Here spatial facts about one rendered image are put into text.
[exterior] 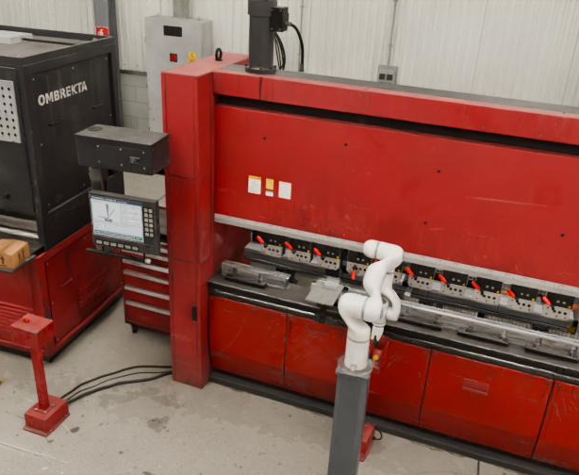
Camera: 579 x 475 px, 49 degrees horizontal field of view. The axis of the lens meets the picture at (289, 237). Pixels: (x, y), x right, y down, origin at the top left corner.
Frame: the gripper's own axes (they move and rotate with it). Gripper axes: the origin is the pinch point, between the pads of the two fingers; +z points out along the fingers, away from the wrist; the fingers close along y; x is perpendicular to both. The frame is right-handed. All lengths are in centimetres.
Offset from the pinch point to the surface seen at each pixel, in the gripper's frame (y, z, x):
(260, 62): -42, -149, -100
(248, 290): -12, -2, -96
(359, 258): -31, -37, -25
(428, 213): -37, -75, 13
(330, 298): -11.9, -14.5, -36.1
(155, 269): -28, 16, -186
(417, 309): -32.9, -8.7, 15.3
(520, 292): -39, -36, 72
